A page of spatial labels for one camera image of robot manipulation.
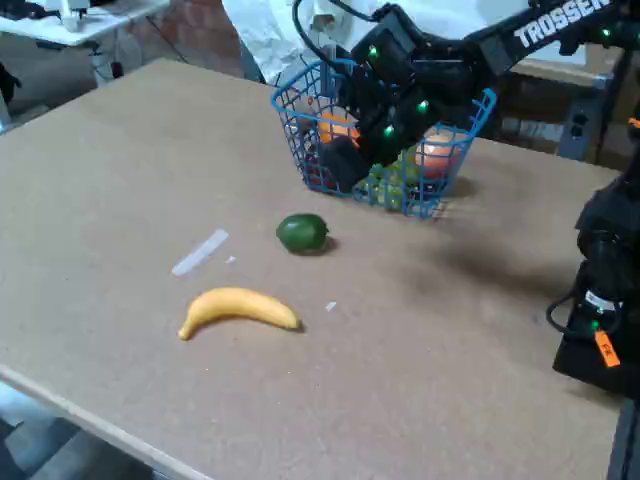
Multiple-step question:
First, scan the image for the yellow toy banana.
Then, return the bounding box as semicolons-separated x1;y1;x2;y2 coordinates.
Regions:
177;286;303;342

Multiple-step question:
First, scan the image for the dark toy grapes bunch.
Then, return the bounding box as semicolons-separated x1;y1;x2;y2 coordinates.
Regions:
298;148;332;187

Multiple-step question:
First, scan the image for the orange toy fruit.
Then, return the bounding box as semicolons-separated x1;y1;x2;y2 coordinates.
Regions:
318;113;362;147

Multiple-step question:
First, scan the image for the green toy grapes bunch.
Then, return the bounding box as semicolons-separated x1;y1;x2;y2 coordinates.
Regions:
355;158;422;210

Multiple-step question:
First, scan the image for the round green toy fruit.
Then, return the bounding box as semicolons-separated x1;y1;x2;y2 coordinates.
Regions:
275;213;330;255

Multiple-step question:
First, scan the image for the pink-orange toy pomegranate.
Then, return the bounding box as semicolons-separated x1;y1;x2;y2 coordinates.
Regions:
414;131;467;180

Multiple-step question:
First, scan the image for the long white tape strip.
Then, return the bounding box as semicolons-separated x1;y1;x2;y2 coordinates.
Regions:
171;228;230;278

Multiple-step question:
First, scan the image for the white desk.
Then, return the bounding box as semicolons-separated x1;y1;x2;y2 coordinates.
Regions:
0;0;172;49

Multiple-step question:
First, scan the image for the white device on desk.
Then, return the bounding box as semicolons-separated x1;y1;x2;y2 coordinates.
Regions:
43;0;94;32

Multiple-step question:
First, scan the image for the blue wire basket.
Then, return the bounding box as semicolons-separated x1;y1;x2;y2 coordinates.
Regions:
271;58;498;222

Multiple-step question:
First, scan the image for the looped black camera cable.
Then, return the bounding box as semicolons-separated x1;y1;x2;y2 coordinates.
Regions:
291;0;382;69

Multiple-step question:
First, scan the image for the black base cable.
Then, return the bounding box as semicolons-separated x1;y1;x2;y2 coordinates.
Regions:
545;293;582;343

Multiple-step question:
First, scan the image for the black metal post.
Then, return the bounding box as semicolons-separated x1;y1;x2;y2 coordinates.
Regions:
606;394;640;480

